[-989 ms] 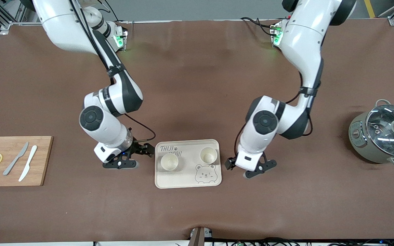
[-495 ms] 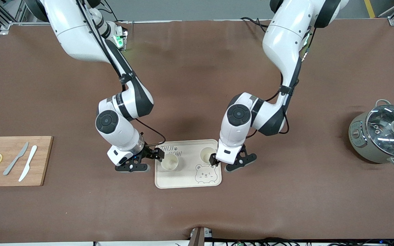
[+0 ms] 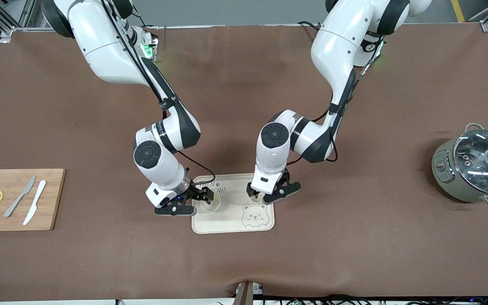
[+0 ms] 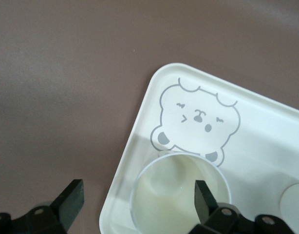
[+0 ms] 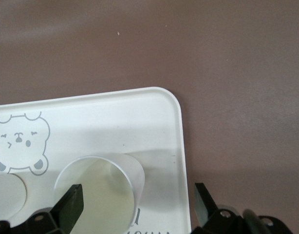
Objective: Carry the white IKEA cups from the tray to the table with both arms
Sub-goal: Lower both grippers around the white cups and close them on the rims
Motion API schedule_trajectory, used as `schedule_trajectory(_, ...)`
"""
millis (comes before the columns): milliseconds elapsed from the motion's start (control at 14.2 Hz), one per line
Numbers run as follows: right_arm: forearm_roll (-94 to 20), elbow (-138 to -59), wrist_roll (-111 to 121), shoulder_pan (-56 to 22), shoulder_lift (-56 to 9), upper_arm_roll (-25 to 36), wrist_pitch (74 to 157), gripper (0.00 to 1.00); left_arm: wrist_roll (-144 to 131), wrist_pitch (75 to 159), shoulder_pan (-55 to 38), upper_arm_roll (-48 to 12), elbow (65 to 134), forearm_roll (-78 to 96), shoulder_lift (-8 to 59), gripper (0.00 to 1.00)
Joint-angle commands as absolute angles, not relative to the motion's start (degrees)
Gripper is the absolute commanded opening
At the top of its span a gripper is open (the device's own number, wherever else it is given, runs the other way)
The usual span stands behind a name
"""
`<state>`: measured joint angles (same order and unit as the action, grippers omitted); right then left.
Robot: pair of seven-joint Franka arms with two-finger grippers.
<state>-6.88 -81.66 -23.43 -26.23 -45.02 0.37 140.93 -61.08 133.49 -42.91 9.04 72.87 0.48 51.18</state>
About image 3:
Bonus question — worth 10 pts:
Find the beige bear print tray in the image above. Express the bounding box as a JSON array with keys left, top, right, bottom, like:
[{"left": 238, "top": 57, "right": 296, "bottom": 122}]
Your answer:
[{"left": 191, "top": 172, "right": 275, "bottom": 234}]

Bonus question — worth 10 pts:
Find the wooden cutting board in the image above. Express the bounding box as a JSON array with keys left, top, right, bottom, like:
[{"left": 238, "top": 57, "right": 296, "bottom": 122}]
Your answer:
[{"left": 0, "top": 169, "right": 67, "bottom": 232}]

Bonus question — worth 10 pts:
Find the white plastic knife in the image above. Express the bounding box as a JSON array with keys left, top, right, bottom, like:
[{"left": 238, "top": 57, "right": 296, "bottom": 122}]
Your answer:
[{"left": 23, "top": 180, "right": 47, "bottom": 226}]

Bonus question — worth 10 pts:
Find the grey plastic knife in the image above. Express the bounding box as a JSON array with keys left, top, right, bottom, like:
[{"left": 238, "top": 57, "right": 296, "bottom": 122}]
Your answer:
[{"left": 3, "top": 176, "right": 36, "bottom": 218}]

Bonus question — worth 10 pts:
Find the grey pot with glass lid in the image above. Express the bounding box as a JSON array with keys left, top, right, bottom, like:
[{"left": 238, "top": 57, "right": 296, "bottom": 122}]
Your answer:
[{"left": 432, "top": 123, "right": 488, "bottom": 208}]

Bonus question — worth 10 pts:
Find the glass pot lid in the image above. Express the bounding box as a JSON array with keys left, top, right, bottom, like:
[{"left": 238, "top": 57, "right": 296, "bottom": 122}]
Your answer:
[{"left": 453, "top": 130, "right": 488, "bottom": 195}]

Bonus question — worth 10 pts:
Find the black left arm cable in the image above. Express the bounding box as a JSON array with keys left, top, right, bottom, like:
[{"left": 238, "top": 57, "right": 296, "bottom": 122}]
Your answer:
[{"left": 286, "top": 36, "right": 386, "bottom": 166}]

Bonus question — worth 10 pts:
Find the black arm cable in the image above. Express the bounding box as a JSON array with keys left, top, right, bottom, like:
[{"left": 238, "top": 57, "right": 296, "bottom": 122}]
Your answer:
[
  {"left": 100, "top": 0, "right": 217, "bottom": 189},
  {"left": 286, "top": 36, "right": 386, "bottom": 166}
]

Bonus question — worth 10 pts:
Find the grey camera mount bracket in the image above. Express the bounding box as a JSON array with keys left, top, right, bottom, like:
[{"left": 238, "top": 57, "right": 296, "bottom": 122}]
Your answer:
[{"left": 233, "top": 280, "right": 264, "bottom": 305}]

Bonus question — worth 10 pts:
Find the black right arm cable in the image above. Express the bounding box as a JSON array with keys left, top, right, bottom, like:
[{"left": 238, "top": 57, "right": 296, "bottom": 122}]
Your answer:
[{"left": 100, "top": 0, "right": 217, "bottom": 189}]

